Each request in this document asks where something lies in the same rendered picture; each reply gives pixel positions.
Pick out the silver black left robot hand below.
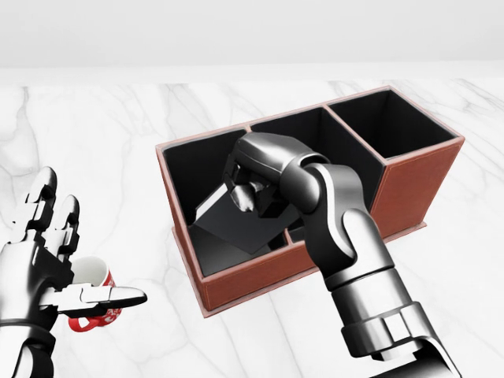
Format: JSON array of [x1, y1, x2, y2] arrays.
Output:
[[0, 166, 148, 328]]

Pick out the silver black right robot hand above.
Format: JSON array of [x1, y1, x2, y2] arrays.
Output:
[[221, 132, 330, 220]]

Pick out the black book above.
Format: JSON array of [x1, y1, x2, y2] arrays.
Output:
[[188, 180, 305, 255]]

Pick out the red-brown desk caddy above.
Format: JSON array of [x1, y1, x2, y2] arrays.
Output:
[[154, 85, 467, 319]]

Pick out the red and white mug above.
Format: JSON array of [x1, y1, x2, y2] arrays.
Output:
[[67, 255, 124, 334]]

